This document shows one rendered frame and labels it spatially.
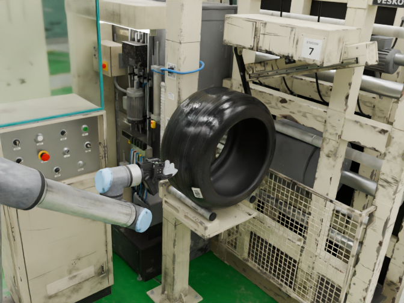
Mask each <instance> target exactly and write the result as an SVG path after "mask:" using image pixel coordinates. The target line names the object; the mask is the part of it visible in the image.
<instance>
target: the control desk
mask: <svg viewBox="0 0 404 303"><path fill-rule="evenodd" d="M0 157H2V158H5V159H8V160H10V161H13V162H16V163H18V164H21V165H24V166H27V167H30V168H33V169H36V170H39V171H41V172H42V173H43V174H44V176H45V178H46V179H50V180H53V181H56V182H60V183H63V184H66V185H69V186H73V187H76V188H79V189H83V190H85V191H89V192H92V193H95V194H99V195H100V193H99V192H98V191H97V189H96V186H95V176H96V173H97V172H98V171H99V170H102V169H105V168H108V145H107V132H106V111H104V110H99V111H92V112H86V113H81V114H75V115H68V116H65V117H58V118H51V119H47V120H40V121H34V122H30V123H24V124H17V125H13V126H6V127H0ZM1 218H2V267H3V271H4V277H5V283H6V286H7V288H8V290H9V292H10V295H11V297H12V299H13V301H14V303H94V302H96V301H98V300H100V299H102V298H104V297H106V296H108V295H110V294H111V285H113V284H114V277H113V264H112V238H111V225H110V224H106V223H104V222H101V221H96V220H92V219H87V218H82V217H79V216H74V215H69V214H65V213H60V212H55V211H52V210H47V209H42V208H38V207H35V208H33V209H31V210H20V209H15V208H12V207H8V206H5V205H1Z"/></svg>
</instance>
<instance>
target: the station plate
mask: <svg viewBox="0 0 404 303"><path fill-rule="evenodd" d="M322 41H323V40H317V39H313V38H306V37H304V42H303V47H302V55H301V56H302V57H305V58H311V59H314V60H319V58H320V51H321V47H322Z"/></svg>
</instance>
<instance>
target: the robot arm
mask: <svg viewBox="0 0 404 303"><path fill-rule="evenodd" d="M152 158H154V159H152ZM152 158H146V160H145V162H140V161H136V164H131V165H124V166H119V167H112V168H105V169H102V170H99V171H98V172H97V173H96V176H95V186H96V189H97V191H98V192H99V193H100V195H99V194H95V193H92V192H89V191H85V190H83V189H79V188H76V187H73V186H69V185H66V184H63V183H60V182H56V181H53V180H50V179H46V178H45V176H44V174H43V173H42V172H41V171H39V170H36V169H33V168H30V167H27V166H24V165H21V164H18V163H16V162H13V161H10V160H8V159H5V158H2V157H0V303H3V301H2V218H1V205H5V206H8V207H12V208H15V209H20V210H31V209H33V208H35V207H38V208H42V209H47V210H52V211H55V212H60V213H65V214H69V215H74V216H79V217H82V218H87V219H92V220H96V221H101V222H104V223H106V224H115V225H119V226H121V227H126V228H130V229H133V230H135V231H136V232H140V233H142V232H144V231H146V229H148V227H149V225H150V223H151V221H152V213H151V211H149V210H148V209H146V208H143V207H140V206H137V205H136V204H133V203H130V202H128V201H126V200H123V188H129V187H132V186H138V185H139V184H140V183H141V182H143V184H144V186H145V187H146V189H147V192H148V193H149V194H152V195H153V196H154V195H155V194H157V193H158V192H157V190H156V188H155V186H154V184H153V182H152V180H153V181H160V180H167V179H169V178H171V177H172V176H173V175H175V173H176V172H177V171H178V170H177V169H174V164H173V163H171V164H170V162H169V161H168V160H167V161H165V162H163V163H161V161H160V159H158V158H156V157H152Z"/></svg>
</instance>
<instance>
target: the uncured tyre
mask: <svg viewBox="0 0 404 303"><path fill-rule="evenodd" d="M227 131H228V133H227V139H226V142H225V144H224V147H223V149H222V151H221V153H220V154H219V156H218V157H217V158H216V160H215V161H214V162H213V163H212V158H213V155H214V152H215V150H216V148H217V146H218V144H219V142H220V140H221V139H222V137H223V136H224V135H225V133H226V132H227ZM275 147H276V130H275V125H274V120H273V117H272V114H271V112H270V110H269V109H268V107H267V106H266V105H265V104H264V103H263V102H261V101H260V100H259V99H257V98H256V97H254V96H250V95H248V94H245V93H241V92H239V91H236V90H232V89H230V88H227V87H207V88H203V89H201V90H198V91H196V92H194V93H193V94H191V95H190V96H189V97H187V98H186V99H185V100H184V101H183V102H182V103H181V104H180V105H179V106H178V107H177V109H176V110H175V111H174V113H173V114H172V116H171V118H170V119H169V121H168V123H167V126H166V128H165V131H164V134H163V137H162V142H161V163H163V162H165V161H167V160H168V161H169V162H170V164H171V163H173V164H174V169H177V170H178V171H177V172H176V173H175V175H173V176H172V177H171V178H169V179H168V181H169V182H170V184H171V185H172V186H173V187H174V188H175V189H176V190H178V191H179V192H181V193H182V194H183V195H185V196H187V197H188V198H190V199H191V200H192V201H194V202H196V203H197V204H199V205H200V206H202V207H205V208H209V209H215V210H219V209H226V208H228V207H231V206H234V205H235V204H237V203H240V202H241V201H243V200H244V199H246V198H247V197H249V196H250V195H251V194H252V193H253V192H254V191H255V190H256V189H257V187H258V186H259V185H260V184H261V182H262V181H263V179H264V177H265V176H266V174H267V172H268V170H269V168H270V165H271V163H272V160H273V157H274V153H275ZM192 188H197V189H200V191H201V194H202V196H203V198H198V197H195V195H194V193H193V190H192Z"/></svg>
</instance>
